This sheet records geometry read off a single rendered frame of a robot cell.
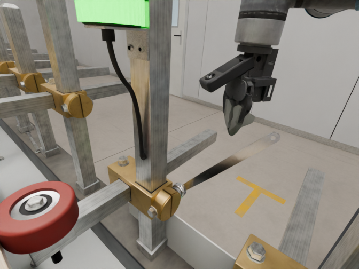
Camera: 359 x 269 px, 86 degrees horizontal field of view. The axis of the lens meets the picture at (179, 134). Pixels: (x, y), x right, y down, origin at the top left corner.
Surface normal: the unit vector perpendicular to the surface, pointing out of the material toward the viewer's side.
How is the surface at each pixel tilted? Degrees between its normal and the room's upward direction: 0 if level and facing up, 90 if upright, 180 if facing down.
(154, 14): 90
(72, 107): 90
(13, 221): 0
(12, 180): 0
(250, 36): 90
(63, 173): 0
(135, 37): 90
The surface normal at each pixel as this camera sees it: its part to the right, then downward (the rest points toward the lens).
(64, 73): 0.77, 0.33
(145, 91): -0.63, 0.32
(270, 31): 0.19, 0.47
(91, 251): 0.06, -0.89
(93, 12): -0.18, 0.44
